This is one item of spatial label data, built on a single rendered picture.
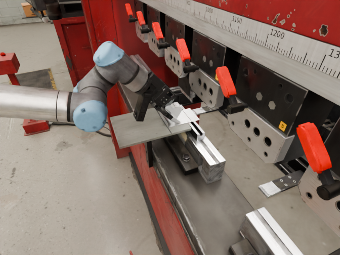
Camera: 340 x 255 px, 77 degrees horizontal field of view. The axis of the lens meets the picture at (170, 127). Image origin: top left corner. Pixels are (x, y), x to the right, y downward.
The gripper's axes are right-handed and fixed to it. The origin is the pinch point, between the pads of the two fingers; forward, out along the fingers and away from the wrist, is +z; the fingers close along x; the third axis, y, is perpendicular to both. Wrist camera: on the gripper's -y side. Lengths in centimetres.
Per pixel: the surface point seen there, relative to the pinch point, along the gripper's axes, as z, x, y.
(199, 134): 4.1, -11.8, 3.2
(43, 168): 23, 100, -128
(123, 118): -10.9, 7.4, -13.9
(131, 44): 3, 86, 6
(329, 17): -31, -42, 29
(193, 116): 5.3, -1.8, 5.4
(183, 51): -22.8, -10.5, 17.3
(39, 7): -47, 97, -16
